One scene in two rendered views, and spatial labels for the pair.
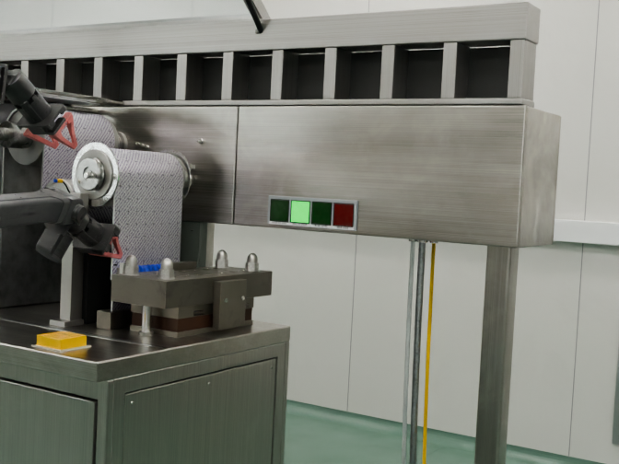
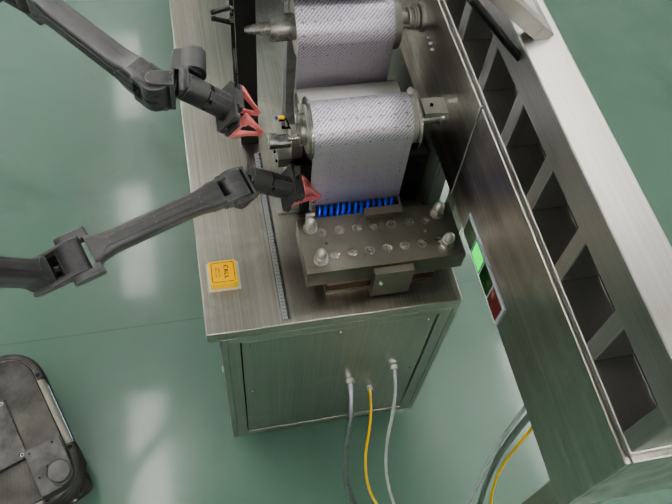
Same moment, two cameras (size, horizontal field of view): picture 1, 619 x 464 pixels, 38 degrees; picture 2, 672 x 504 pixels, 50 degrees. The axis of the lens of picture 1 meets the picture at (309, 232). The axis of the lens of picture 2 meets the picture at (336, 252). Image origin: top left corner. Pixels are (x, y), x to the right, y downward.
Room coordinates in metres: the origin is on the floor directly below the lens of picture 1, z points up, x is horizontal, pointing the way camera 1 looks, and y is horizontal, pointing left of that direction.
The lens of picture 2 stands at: (1.31, -0.30, 2.50)
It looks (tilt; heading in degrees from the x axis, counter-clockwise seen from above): 57 degrees down; 40
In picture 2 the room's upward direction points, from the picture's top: 8 degrees clockwise
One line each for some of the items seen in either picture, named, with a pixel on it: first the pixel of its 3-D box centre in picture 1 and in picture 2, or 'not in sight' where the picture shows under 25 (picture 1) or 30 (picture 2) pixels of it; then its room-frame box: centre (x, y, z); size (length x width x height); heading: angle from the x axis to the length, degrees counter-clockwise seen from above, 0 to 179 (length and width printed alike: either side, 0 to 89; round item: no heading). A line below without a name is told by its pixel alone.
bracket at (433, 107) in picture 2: not in sight; (433, 106); (2.35, 0.34, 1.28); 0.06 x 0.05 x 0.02; 148
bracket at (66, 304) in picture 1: (68, 259); (286, 172); (2.09, 0.55, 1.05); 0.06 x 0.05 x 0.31; 148
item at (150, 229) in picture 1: (147, 237); (357, 182); (2.17, 0.39, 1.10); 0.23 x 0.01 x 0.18; 148
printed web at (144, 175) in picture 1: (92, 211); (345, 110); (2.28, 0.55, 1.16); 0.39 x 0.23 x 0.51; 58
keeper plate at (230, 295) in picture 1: (230, 304); (391, 280); (2.11, 0.18, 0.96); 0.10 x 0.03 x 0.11; 148
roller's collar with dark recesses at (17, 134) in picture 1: (16, 134); (282, 27); (2.21, 0.72, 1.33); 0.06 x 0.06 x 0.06; 58
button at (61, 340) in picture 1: (62, 341); (223, 274); (1.82, 0.49, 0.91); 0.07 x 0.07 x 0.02; 58
